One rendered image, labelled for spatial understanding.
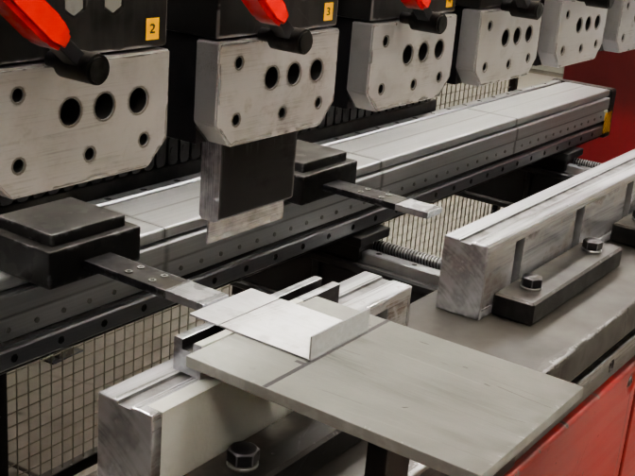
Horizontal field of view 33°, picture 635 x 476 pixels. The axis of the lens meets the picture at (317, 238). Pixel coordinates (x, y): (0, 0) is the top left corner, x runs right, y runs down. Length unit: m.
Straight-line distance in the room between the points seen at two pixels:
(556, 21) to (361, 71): 0.40
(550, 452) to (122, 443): 0.60
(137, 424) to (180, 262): 0.41
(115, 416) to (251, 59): 0.30
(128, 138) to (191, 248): 0.54
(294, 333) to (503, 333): 0.43
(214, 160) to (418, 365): 0.23
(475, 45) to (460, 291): 0.34
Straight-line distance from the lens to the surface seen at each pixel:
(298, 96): 0.85
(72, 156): 0.68
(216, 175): 0.85
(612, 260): 1.54
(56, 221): 1.06
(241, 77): 0.79
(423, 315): 1.30
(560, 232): 1.50
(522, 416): 0.82
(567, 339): 1.30
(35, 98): 0.65
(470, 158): 1.80
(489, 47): 1.13
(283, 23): 0.76
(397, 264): 1.53
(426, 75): 1.02
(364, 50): 0.93
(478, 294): 1.30
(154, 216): 1.24
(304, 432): 0.96
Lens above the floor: 1.37
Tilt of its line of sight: 19 degrees down
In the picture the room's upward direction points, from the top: 5 degrees clockwise
